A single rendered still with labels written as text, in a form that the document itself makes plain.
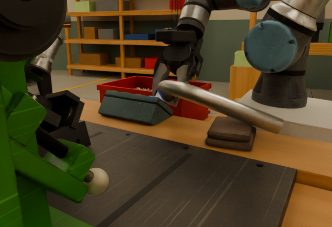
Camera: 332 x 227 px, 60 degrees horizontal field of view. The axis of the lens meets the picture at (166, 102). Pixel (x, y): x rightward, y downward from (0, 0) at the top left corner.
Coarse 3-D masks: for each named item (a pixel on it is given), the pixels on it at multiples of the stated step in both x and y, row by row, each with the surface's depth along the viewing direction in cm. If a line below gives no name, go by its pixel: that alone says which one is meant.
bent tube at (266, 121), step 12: (168, 84) 54; (180, 84) 53; (156, 96) 68; (168, 96) 62; (180, 96) 53; (192, 96) 52; (204, 96) 51; (216, 96) 51; (216, 108) 51; (228, 108) 51; (240, 108) 51; (252, 108) 51; (252, 120) 51; (264, 120) 50; (276, 120) 50; (276, 132) 51
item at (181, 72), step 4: (180, 68) 68; (184, 68) 67; (176, 72) 68; (180, 72) 67; (184, 72) 67; (180, 76) 67; (184, 76) 66; (180, 80) 66; (184, 80) 66; (176, 100) 66
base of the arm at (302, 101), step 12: (288, 72) 76; (300, 72) 77; (264, 84) 80; (276, 84) 77; (288, 84) 76; (300, 84) 77; (252, 96) 84; (264, 96) 79; (276, 96) 77; (288, 96) 76; (300, 96) 77; (288, 108) 77
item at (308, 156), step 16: (96, 112) 70; (128, 128) 59; (144, 128) 59; (160, 128) 59; (176, 128) 59; (192, 128) 59; (208, 128) 59; (192, 144) 51; (256, 144) 51; (272, 144) 51; (288, 144) 51; (304, 144) 51; (320, 144) 51; (272, 160) 45; (288, 160) 45; (304, 160) 45; (320, 160) 45; (304, 176) 42; (320, 176) 41
